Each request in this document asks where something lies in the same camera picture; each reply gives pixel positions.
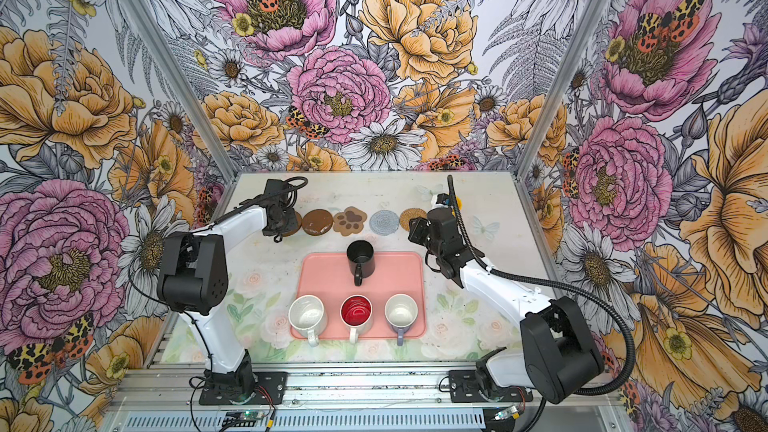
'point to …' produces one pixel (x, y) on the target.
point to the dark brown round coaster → (317, 222)
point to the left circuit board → (242, 418)
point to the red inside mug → (356, 312)
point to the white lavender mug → (401, 311)
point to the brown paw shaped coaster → (349, 222)
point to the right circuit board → (511, 411)
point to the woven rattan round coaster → (408, 214)
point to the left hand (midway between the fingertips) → (284, 231)
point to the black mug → (361, 255)
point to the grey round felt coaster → (384, 222)
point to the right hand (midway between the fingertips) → (412, 229)
